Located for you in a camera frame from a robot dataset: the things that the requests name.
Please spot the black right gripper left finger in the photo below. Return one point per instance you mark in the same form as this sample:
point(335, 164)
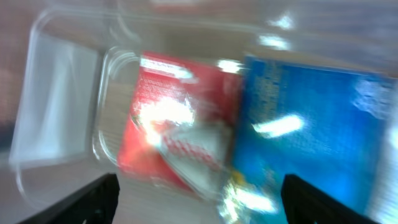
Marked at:
point(95, 203)

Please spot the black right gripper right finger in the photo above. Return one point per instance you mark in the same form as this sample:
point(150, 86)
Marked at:
point(305, 204)

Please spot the blue medicine box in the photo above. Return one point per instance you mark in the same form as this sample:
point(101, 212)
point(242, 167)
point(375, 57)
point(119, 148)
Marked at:
point(325, 125)

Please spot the red medicine box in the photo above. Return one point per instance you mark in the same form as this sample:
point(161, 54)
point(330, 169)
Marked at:
point(180, 124)

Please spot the clear plastic container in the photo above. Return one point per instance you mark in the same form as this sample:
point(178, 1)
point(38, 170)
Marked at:
point(82, 62)

